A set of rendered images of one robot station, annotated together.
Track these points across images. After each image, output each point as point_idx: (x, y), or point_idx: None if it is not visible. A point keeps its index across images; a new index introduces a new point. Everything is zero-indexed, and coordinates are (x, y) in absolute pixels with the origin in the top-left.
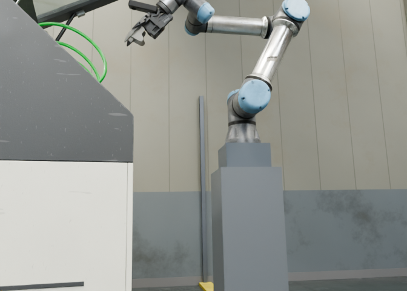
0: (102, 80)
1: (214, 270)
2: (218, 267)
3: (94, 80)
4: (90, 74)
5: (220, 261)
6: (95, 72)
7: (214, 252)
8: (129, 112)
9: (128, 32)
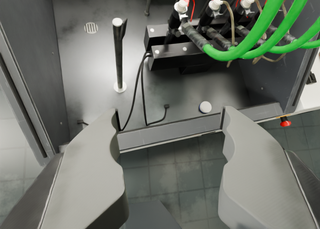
0: (216, 59)
1: (168, 219)
2: (146, 224)
3: (6, 97)
4: (1, 86)
5: (140, 227)
6: (288, 13)
7: (166, 224)
8: (37, 160)
9: (84, 129)
